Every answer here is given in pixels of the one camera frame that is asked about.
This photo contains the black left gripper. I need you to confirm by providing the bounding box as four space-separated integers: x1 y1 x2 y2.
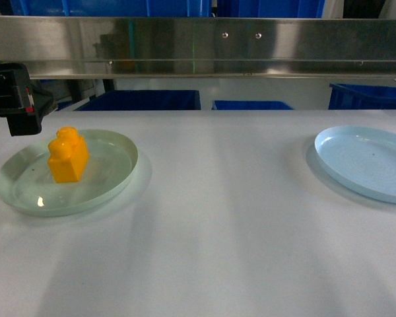
0 63 57 136

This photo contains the yellow toy block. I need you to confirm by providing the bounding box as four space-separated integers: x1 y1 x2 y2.
48 126 89 183

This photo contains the blue bin upper left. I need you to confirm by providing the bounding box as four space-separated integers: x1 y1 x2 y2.
0 0 212 17

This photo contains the light green round plate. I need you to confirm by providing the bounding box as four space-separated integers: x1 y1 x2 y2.
0 127 139 217

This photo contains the blue bin behind table center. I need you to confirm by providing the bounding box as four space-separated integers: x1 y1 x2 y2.
212 100 292 110

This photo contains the blue bin upper center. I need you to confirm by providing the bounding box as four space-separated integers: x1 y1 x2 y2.
217 0 325 18

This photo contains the blue bin behind table right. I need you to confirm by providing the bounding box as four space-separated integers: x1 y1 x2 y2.
328 83 396 110

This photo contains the light blue round plate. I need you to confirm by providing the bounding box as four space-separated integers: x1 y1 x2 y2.
314 125 396 204

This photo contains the stainless steel shelf rail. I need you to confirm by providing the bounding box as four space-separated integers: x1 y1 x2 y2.
0 16 396 79

